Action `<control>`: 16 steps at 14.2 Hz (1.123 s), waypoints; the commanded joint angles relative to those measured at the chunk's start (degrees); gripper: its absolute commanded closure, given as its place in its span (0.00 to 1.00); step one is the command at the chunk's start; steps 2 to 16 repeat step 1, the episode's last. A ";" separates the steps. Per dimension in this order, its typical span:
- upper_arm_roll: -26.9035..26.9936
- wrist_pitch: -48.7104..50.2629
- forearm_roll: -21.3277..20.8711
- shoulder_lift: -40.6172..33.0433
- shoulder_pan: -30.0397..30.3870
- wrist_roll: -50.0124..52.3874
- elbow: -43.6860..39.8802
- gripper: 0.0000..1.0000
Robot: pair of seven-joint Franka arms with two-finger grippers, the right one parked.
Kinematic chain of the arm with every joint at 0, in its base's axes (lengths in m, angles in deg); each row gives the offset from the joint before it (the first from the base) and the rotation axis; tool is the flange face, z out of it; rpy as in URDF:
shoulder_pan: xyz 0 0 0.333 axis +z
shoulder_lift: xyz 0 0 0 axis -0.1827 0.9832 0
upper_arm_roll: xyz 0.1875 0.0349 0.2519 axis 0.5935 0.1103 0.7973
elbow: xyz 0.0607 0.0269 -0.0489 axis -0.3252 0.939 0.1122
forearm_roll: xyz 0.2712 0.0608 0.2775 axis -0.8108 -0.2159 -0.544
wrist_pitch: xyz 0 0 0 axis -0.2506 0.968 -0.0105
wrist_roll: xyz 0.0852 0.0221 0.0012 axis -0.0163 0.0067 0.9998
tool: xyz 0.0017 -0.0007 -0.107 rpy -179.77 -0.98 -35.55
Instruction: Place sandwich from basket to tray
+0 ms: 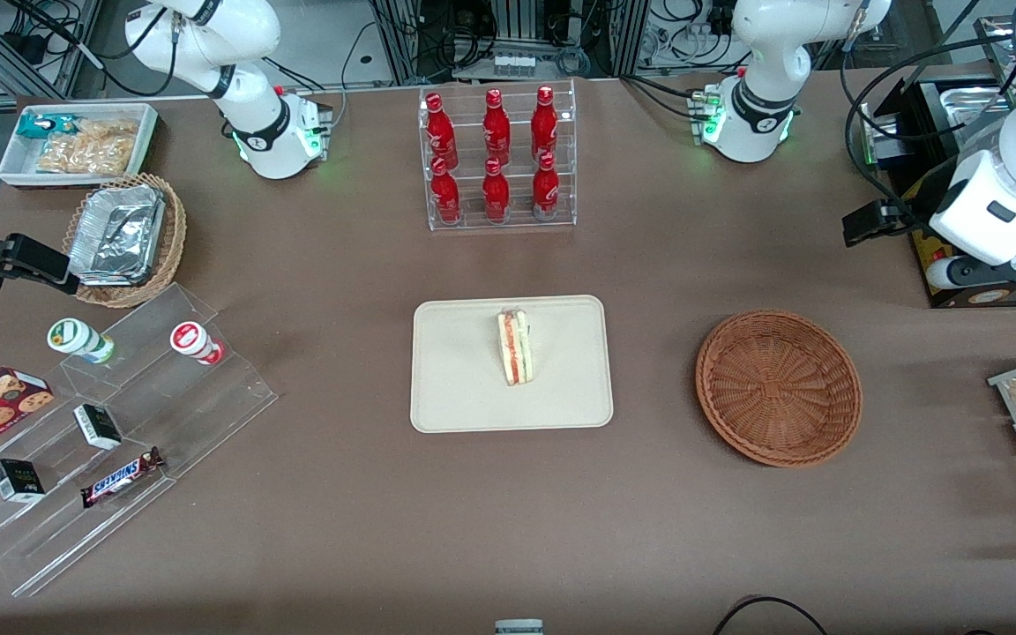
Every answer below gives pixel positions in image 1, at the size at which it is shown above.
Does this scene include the red lid yogurt cup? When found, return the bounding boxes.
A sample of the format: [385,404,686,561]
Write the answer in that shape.
[169,321,225,367]

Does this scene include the clear bag of chips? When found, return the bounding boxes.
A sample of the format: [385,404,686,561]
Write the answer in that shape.
[35,118,140,176]

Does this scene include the light tan wicker basket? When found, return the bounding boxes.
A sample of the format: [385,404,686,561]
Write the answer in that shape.
[63,173,188,310]

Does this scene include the black food warmer machine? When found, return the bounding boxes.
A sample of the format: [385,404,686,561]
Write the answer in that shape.
[861,75,1016,310]

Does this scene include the small black carton box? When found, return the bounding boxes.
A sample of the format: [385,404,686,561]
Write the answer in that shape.
[73,403,123,452]
[0,458,47,504]

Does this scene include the white rectangular snack bin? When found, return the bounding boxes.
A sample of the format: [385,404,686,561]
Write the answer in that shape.
[0,102,160,189]

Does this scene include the clear acrylic bottle rack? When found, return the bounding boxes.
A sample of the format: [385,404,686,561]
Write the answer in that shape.
[418,78,578,233]

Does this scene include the stainless steel pan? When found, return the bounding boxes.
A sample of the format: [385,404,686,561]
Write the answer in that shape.
[938,84,1016,142]

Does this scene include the black cable loop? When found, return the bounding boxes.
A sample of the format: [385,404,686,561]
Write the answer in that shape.
[711,596,829,635]

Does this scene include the red cola bottle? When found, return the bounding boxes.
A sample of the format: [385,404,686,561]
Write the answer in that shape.
[531,85,560,160]
[430,157,463,224]
[424,92,459,168]
[532,152,562,220]
[482,88,512,164]
[482,157,511,221]

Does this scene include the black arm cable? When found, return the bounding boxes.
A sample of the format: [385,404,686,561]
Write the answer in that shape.
[840,35,1016,217]

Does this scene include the Snickers chocolate bar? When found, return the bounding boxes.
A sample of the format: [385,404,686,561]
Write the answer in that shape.
[79,446,165,509]

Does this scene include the metal equipment rack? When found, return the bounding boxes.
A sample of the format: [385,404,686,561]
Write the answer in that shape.
[367,0,650,80]

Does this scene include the teal snack packet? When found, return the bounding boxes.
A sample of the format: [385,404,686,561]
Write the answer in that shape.
[16,113,81,140]

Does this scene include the aluminium foil tray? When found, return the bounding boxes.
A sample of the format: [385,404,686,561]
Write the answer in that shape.
[67,183,167,287]

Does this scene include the triangle sandwich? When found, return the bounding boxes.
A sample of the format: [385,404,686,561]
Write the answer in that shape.
[497,306,535,387]

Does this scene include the cream rectangular plastic tray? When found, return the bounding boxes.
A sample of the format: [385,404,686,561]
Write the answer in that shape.
[409,295,615,435]

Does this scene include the clear acrylic tiered shelf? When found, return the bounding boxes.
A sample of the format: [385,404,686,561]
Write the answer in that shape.
[0,282,280,599]

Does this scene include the green lid yogurt cup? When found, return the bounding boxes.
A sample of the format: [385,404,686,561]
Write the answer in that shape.
[47,317,116,365]

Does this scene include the brown round wicker basket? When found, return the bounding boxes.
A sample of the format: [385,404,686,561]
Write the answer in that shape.
[695,309,863,468]

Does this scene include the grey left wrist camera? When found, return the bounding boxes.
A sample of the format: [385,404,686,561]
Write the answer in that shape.
[925,254,972,291]

